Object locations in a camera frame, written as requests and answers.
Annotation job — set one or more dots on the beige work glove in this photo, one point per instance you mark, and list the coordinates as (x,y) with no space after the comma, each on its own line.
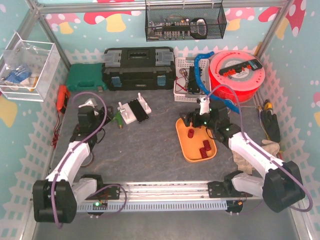
(269,146)

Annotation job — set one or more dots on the white peg base plate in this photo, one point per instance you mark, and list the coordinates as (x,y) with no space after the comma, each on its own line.
(126,112)

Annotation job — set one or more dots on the green hose nozzle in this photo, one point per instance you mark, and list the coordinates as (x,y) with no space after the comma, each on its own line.
(118,119)

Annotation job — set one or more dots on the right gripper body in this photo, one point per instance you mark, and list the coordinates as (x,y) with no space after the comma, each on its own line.
(193,120)

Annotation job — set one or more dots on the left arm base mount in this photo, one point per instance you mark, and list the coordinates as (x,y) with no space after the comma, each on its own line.
(107,192)

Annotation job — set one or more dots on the green tool case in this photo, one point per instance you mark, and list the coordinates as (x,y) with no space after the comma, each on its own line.
(85,77)

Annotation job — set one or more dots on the black work glove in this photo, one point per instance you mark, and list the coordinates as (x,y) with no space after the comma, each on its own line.
(270,124)

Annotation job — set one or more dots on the grey slotted cable duct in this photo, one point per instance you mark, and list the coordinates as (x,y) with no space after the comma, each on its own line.
(157,206)

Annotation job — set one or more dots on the clear acrylic box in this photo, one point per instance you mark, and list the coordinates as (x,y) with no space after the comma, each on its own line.
(42,58)

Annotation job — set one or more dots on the yellow black screwdriver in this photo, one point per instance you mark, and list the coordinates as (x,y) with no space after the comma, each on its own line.
(266,106)

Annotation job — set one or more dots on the black toolbox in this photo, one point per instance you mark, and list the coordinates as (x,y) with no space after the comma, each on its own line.
(139,68)

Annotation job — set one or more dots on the blue white glove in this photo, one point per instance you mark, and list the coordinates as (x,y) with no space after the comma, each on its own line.
(19,76)

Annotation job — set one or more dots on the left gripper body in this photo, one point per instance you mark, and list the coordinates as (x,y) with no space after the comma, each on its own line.
(104,114)

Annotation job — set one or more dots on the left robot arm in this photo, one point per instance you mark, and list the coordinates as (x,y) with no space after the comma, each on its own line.
(56,198)

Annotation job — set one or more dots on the black ribbed rail block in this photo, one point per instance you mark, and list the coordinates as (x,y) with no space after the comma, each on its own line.
(138,111)

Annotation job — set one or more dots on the orange plastic tray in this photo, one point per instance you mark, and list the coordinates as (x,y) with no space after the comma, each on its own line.
(190,146)

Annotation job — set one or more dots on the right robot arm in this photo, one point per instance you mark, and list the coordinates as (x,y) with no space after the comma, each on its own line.
(279,184)

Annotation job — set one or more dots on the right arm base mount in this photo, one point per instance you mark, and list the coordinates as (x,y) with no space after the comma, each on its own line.
(224,189)

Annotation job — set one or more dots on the black mesh wire basket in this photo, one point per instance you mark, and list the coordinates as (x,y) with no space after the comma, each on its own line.
(184,22)

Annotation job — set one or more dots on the red cylinder bushing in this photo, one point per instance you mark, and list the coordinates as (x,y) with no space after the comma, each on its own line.
(190,133)

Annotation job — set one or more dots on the white plastic basket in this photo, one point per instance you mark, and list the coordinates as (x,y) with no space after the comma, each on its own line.
(180,86)

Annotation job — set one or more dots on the black terminal strip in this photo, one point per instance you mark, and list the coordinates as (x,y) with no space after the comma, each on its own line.
(252,64)

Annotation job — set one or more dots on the brown tape roll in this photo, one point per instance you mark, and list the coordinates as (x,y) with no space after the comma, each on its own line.
(92,157)

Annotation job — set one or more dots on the orange multimeter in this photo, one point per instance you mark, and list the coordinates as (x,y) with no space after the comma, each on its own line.
(63,97)

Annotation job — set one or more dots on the red filament spool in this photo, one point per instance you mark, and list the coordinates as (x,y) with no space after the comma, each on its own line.
(244,84)

